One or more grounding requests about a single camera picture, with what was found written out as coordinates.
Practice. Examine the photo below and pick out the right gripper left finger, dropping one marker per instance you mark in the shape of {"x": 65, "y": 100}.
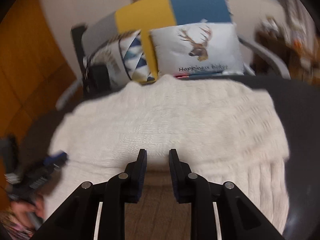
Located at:
{"x": 134, "y": 183}

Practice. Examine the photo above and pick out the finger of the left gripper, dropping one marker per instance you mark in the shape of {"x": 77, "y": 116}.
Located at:
{"x": 58, "y": 159}

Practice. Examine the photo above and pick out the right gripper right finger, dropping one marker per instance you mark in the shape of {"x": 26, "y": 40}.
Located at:
{"x": 181, "y": 183}

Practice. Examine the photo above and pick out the cream knitted sweater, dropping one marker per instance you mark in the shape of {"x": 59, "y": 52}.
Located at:
{"x": 224, "y": 130}

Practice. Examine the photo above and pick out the floral sleeve forearm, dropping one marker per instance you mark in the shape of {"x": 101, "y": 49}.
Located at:
{"x": 14, "y": 227}

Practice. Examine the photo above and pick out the person's left hand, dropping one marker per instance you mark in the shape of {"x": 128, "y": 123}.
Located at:
{"x": 21, "y": 210}

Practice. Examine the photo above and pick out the wooden wardrobe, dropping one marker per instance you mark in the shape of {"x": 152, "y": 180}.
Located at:
{"x": 34, "y": 73}

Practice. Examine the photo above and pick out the black handbag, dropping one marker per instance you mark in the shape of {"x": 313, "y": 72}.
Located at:
{"x": 96, "y": 80}

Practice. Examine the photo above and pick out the pink cloth on sofa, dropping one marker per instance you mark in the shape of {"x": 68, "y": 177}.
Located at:
{"x": 182, "y": 76}

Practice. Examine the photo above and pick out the triangle pattern pillow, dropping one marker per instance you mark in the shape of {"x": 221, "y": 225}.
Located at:
{"x": 125, "y": 59}

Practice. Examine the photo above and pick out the white deer print pillow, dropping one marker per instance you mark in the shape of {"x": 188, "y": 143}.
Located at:
{"x": 198, "y": 49}

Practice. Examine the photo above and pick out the grey yellow blue sofa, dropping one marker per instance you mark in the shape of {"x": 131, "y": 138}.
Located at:
{"x": 146, "y": 15}

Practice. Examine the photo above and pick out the wooden side table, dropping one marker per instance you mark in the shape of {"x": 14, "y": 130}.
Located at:
{"x": 288, "y": 42}

